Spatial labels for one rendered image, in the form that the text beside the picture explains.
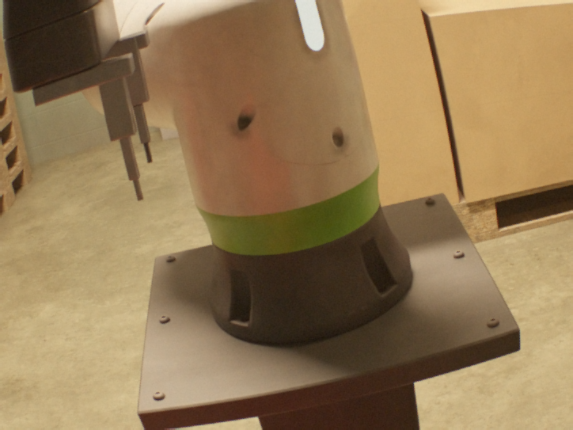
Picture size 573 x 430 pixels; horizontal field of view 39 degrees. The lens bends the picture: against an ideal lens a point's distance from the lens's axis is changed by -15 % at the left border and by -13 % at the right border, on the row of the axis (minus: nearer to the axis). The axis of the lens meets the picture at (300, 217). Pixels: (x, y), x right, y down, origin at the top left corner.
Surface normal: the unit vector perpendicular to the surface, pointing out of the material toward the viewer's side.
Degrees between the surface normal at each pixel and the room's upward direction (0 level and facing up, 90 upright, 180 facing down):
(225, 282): 73
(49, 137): 90
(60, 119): 90
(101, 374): 0
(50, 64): 90
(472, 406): 0
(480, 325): 0
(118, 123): 90
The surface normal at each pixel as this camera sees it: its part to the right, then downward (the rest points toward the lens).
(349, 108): 0.80, 0.06
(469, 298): -0.21, -0.90
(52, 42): 0.07, 0.36
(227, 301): -0.80, -0.02
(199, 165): -0.70, 0.40
